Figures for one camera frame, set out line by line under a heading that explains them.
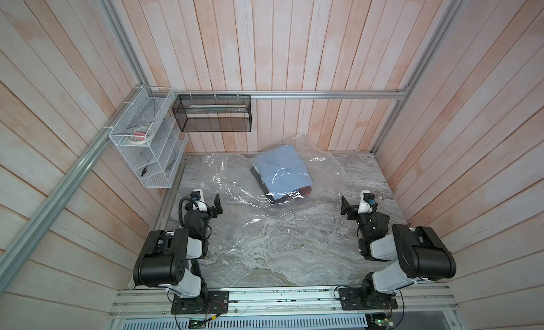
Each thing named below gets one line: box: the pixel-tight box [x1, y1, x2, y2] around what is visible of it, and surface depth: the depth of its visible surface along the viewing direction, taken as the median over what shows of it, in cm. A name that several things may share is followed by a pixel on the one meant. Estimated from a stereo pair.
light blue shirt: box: [255, 144, 314, 201], surface depth 100 cm
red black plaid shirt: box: [273, 186, 313, 204], surface depth 97 cm
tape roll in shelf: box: [127, 126, 153, 146], surface depth 74 cm
